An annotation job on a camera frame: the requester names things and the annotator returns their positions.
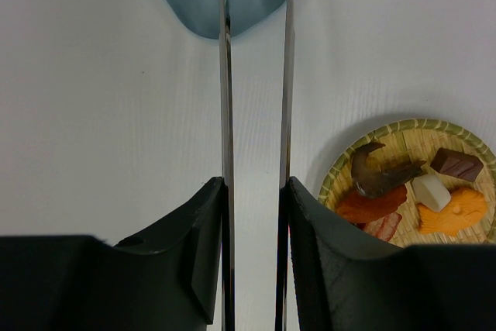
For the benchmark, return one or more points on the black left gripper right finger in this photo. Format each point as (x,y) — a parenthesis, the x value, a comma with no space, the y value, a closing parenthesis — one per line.
(346,279)

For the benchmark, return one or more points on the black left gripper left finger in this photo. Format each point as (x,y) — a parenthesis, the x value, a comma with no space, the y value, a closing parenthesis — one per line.
(164,277)

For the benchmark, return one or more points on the metal tongs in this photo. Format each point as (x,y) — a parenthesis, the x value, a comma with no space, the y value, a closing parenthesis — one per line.
(228,224)

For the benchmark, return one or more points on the orange red salmon slice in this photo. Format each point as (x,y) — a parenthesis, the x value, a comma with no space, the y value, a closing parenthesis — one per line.
(357,209)

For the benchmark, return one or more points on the white radish piece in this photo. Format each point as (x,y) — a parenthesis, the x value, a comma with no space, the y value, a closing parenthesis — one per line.
(431,192)

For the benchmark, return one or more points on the orange fish-shaped food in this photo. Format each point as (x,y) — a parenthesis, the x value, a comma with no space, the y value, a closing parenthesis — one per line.
(466,208)

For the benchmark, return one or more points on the brown chocolate block food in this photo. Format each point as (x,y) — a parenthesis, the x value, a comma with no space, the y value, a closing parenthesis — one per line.
(457,164)

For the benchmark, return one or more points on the red bacon strip food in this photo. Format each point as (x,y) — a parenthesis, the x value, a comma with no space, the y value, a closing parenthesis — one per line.
(385,227)

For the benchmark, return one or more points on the dark grilled fish food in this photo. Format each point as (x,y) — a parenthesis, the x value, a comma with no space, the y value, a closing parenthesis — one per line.
(372,183)

